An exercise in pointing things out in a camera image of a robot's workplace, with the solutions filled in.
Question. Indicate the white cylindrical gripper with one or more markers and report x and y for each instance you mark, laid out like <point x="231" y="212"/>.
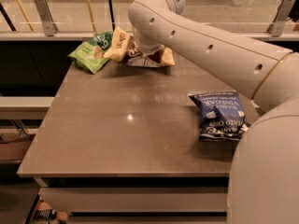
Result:
<point x="147" y="46"/>

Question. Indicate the brown Late July chip bag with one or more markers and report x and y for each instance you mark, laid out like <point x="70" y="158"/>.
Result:
<point x="124" y="49"/>

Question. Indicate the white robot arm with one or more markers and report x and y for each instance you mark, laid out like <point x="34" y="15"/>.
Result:
<point x="264" y="178"/>

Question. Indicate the green rice chip bag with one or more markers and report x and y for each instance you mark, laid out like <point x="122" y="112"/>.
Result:
<point x="89" y="55"/>

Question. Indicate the blue salt vinegar chip bag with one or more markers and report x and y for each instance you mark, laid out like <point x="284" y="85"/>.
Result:
<point x="221" y="115"/>

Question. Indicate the left metal railing bracket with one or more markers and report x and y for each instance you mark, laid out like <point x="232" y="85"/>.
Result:
<point x="49" y="26"/>

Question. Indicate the metal railing bracket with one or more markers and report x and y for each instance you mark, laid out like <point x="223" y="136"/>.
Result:
<point x="49" y="26"/>
<point x="276" y="28"/>

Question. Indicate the right metal railing bracket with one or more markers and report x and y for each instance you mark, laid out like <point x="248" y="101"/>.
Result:
<point x="276" y="28"/>

